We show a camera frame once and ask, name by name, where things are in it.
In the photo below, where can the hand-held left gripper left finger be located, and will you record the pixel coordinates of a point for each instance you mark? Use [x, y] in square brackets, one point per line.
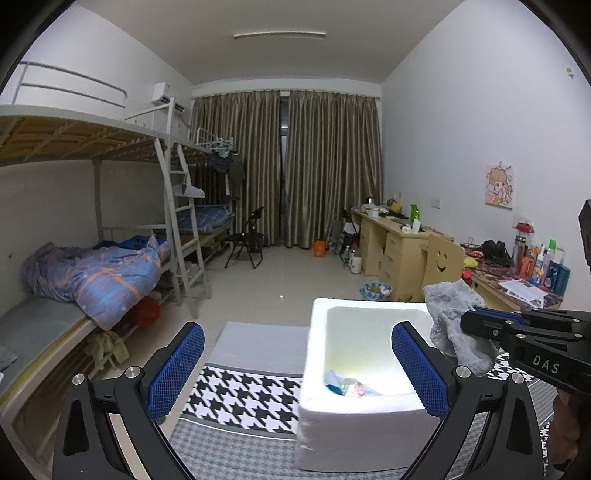
[175, 367]

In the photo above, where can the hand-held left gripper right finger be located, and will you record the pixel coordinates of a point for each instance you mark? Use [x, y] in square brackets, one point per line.
[420, 369]

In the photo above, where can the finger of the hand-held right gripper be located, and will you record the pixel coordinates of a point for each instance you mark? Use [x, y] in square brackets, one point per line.
[489, 313]
[482, 325]

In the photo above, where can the grey cloth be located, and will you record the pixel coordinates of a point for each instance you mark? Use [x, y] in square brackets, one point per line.
[455, 323]

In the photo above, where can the white foam box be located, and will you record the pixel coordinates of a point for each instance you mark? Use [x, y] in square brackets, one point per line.
[364, 429]

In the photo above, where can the blue face mask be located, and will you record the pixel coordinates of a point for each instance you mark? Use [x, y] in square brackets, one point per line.
[334, 385]

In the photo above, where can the person's right hand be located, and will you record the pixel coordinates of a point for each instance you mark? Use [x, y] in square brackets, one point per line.
[565, 429]

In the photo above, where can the wooden desk with printed cover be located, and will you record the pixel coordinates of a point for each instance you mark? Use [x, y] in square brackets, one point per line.
[494, 281]

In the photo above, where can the white paper sheets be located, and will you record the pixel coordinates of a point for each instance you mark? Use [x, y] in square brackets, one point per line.
[524, 290]

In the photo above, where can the small yellow object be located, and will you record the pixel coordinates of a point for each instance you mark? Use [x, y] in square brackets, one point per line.
[470, 263]

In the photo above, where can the black headphones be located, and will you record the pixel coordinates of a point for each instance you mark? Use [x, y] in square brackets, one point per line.
[496, 251]

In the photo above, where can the red bag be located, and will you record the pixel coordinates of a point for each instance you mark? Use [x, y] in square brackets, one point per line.
[143, 311]

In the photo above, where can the wooden chair with smiley face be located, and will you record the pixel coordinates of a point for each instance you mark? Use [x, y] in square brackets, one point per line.
[441, 263]

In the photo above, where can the row of toiletry bottles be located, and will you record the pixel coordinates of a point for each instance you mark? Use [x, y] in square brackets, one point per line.
[545, 270]

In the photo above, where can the yellowish crumpled cloth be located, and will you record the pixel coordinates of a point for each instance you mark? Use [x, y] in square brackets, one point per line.
[106, 350]

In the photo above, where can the houndstooth table mat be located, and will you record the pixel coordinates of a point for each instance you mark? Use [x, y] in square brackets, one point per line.
[240, 401]

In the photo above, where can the blue waste basket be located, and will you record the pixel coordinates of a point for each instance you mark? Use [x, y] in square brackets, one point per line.
[376, 290]

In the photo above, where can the red plastic toy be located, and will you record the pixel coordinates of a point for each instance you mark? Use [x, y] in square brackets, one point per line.
[522, 226]

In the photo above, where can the light wooden desk with drawers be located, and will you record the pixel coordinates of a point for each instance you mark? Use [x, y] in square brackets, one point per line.
[397, 254]

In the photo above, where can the blue plaid quilt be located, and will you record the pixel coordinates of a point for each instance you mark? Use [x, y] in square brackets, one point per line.
[101, 277]

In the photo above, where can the white plastic jug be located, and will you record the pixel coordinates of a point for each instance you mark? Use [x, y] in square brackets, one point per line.
[355, 265]

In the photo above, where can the green spray bottle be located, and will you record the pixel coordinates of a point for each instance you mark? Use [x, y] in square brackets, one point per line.
[415, 214]

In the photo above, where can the black folding chair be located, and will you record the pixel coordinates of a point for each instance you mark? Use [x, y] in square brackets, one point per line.
[244, 240]

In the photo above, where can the blue mattress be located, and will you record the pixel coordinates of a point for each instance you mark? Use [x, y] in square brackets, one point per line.
[205, 217]

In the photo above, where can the orange container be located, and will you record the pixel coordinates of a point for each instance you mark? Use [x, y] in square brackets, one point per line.
[319, 248]

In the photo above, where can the dark hanging clothes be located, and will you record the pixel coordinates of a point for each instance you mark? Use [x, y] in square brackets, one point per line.
[228, 168]

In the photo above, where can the narrow brown curtain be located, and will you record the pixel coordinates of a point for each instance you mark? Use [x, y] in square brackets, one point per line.
[235, 166]

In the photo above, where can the wide brown curtain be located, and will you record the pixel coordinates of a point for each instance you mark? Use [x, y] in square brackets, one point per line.
[332, 166]

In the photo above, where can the small white metal bunk bed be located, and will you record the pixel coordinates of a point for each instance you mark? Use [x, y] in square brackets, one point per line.
[203, 143]

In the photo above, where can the large white metal bunk bed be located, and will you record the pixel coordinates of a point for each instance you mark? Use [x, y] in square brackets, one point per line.
[55, 134]

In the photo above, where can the white air conditioner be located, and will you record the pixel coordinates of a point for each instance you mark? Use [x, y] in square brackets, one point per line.
[160, 92]

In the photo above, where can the ceiling tube light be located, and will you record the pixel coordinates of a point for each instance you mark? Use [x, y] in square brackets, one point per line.
[279, 35]

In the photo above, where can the pink cartoon wall poster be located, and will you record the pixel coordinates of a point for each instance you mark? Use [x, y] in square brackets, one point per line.
[499, 184]

